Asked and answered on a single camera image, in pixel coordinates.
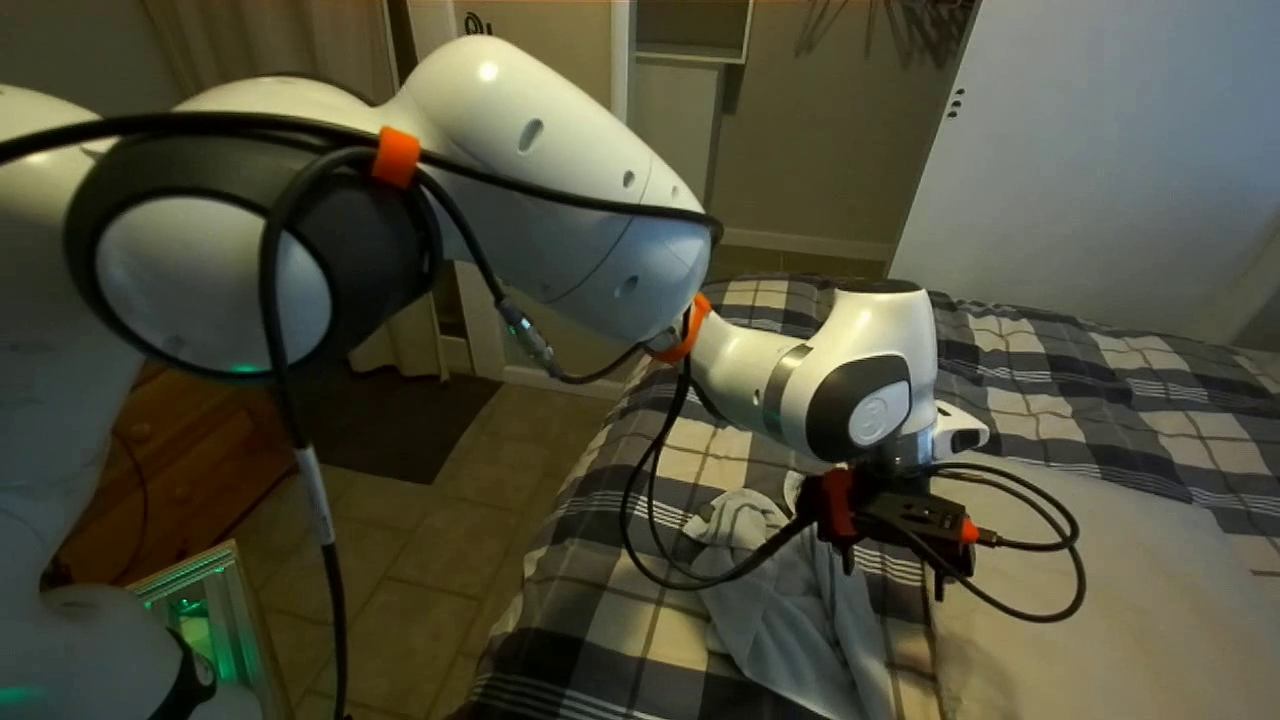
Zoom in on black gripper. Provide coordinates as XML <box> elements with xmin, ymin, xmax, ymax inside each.
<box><xmin>838</xmin><ymin>474</ymin><xmax>979</xmax><ymax>583</ymax></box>

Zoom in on white grey towel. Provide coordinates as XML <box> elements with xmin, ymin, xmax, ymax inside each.
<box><xmin>678</xmin><ymin>486</ymin><xmax>938</xmax><ymax>720</ymax></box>

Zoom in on plaid bedspread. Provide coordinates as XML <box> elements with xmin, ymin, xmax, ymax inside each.
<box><xmin>456</xmin><ymin>272</ymin><xmax>1280</xmax><ymax>720</ymax></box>

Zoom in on white closet door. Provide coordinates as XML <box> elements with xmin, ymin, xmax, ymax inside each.
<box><xmin>885</xmin><ymin>0</ymin><xmax>1280</xmax><ymax>343</ymax></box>

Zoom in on dark floor rug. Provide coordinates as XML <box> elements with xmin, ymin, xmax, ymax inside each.
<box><xmin>285</xmin><ymin>348</ymin><xmax>504</xmax><ymax>487</ymax></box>

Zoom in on wooden dresser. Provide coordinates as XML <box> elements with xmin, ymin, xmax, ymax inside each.
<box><xmin>51</xmin><ymin>355</ymin><xmax>303</xmax><ymax>594</ymax></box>

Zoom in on black arm cable orange ties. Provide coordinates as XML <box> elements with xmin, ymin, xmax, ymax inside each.
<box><xmin>0</xmin><ymin>114</ymin><xmax>1087</xmax><ymax>627</ymax></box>

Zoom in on white door frame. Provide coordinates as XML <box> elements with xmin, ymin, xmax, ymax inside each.
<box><xmin>607</xmin><ymin>0</ymin><xmax>756</xmax><ymax>253</ymax></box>

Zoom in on wire clothes hangers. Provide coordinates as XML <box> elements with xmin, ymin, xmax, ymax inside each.
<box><xmin>794</xmin><ymin>0</ymin><xmax>986</xmax><ymax>71</ymax></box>

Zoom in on black cable with white label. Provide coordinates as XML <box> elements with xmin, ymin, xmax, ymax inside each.
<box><xmin>256</xmin><ymin>136</ymin><xmax>433</xmax><ymax>720</ymax></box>

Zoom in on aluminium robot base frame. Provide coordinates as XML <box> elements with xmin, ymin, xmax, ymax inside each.
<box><xmin>134</xmin><ymin>536</ymin><xmax>274</xmax><ymax>720</ymax></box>

